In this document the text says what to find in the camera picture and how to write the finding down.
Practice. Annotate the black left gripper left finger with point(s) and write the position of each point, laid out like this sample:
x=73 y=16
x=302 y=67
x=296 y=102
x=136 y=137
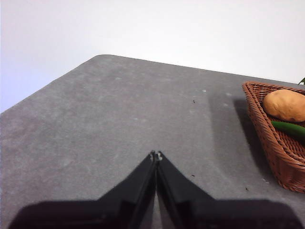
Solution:
x=124 y=205

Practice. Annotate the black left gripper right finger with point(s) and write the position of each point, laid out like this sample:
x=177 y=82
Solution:
x=190 y=207

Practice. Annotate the green pepper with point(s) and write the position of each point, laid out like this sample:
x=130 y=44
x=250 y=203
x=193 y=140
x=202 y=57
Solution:
x=290 y=130

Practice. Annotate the brown wicker basket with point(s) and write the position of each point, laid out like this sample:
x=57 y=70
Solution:
x=281 y=164

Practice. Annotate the brown potato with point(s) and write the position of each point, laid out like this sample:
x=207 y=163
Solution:
x=286 y=105

